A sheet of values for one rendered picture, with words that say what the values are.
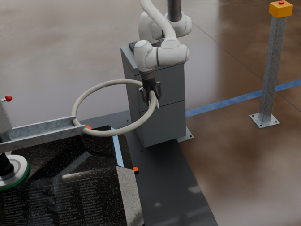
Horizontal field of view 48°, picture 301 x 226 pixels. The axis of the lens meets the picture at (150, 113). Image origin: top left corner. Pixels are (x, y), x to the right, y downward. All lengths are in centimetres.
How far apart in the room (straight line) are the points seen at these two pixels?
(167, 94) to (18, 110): 177
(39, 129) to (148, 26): 115
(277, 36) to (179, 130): 108
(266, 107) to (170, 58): 155
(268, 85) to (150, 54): 147
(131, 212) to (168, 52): 83
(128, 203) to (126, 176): 14
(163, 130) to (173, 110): 21
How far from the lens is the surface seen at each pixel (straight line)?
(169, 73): 262
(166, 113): 282
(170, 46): 180
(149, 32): 256
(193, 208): 252
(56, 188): 175
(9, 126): 160
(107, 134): 176
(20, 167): 183
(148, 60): 180
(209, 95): 358
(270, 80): 301
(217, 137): 306
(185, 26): 254
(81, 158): 180
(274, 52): 288
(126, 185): 175
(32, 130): 184
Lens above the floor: 202
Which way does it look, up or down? 37 degrees down
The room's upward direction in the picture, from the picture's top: 6 degrees counter-clockwise
